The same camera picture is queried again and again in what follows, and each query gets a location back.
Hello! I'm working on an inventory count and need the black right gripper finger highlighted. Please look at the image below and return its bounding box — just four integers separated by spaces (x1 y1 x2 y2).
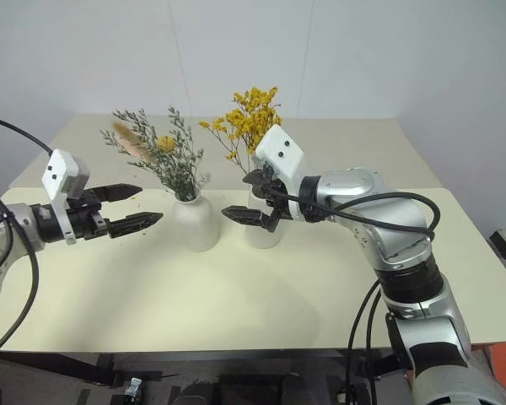
220 205 266 230
241 167 272 187

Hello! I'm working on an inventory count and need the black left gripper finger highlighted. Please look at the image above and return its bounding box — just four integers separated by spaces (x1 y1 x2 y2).
94 182 144 203
106 211 165 240

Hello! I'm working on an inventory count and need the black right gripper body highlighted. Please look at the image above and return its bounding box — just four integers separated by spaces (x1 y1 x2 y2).
251 165 294 234

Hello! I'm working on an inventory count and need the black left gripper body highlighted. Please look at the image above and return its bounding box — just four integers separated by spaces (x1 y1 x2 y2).
66 188 111 242

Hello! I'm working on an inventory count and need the yellow dried flower bouquet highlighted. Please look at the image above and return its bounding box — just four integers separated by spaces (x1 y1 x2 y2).
198 85 286 177

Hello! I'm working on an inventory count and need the green dried flower bouquet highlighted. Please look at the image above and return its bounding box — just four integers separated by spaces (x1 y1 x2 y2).
100 106 213 202

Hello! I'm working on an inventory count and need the white round vase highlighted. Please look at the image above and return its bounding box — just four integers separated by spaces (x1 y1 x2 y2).
170 188 220 253
244 184 284 250

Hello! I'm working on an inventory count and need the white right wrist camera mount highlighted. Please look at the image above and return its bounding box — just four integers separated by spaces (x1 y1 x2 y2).
252 123 310 221

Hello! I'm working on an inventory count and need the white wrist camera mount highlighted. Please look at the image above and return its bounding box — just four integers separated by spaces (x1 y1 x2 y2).
252 123 310 221
40 148 89 246

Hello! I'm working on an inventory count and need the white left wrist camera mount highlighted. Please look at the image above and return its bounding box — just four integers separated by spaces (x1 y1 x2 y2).
40 148 89 246

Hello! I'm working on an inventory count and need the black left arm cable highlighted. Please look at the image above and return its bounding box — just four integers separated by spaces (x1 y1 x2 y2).
0 114 55 155
0 180 40 354

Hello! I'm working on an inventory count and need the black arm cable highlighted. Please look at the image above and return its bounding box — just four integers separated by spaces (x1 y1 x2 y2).
0 180 40 354
363 290 390 405
346 278 384 405
0 114 55 155

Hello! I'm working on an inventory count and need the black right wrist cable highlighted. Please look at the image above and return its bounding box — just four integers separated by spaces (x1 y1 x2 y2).
272 183 442 238

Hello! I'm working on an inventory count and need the black table frame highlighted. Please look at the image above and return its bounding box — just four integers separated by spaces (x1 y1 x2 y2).
0 348 401 387

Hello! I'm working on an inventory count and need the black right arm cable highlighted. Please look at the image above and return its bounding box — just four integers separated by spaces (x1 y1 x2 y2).
363 290 390 405
346 278 384 405

